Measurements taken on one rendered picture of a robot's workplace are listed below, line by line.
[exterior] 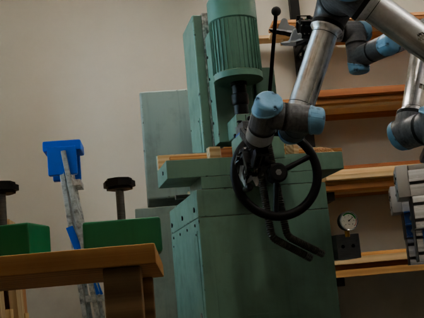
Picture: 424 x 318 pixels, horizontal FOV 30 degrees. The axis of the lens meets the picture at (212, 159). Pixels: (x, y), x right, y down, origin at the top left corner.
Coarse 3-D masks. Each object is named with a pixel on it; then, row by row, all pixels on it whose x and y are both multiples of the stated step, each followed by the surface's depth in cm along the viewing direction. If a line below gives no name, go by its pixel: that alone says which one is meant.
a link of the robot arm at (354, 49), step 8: (360, 40) 279; (352, 48) 279; (360, 48) 275; (352, 56) 278; (360, 56) 275; (352, 64) 278; (360, 64) 277; (368, 64) 278; (352, 72) 279; (360, 72) 279
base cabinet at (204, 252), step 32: (192, 224) 261; (224, 224) 253; (256, 224) 255; (288, 224) 257; (320, 224) 259; (192, 256) 263; (224, 256) 251; (256, 256) 253; (288, 256) 255; (192, 288) 266; (224, 288) 249; (256, 288) 251; (288, 288) 253; (320, 288) 255
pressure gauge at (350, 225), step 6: (342, 216) 255; (348, 216) 255; (354, 216) 256; (342, 222) 254; (348, 222) 255; (354, 222) 255; (342, 228) 256; (348, 228) 255; (354, 228) 255; (348, 234) 256
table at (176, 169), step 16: (176, 160) 254; (192, 160) 255; (208, 160) 256; (224, 160) 257; (288, 160) 251; (320, 160) 264; (336, 160) 265; (160, 176) 266; (176, 176) 253; (192, 176) 254; (208, 176) 255
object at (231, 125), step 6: (240, 114) 273; (246, 114) 274; (234, 120) 275; (240, 120) 273; (246, 120) 273; (228, 126) 284; (234, 126) 275; (228, 132) 284; (234, 132) 276; (228, 138) 285
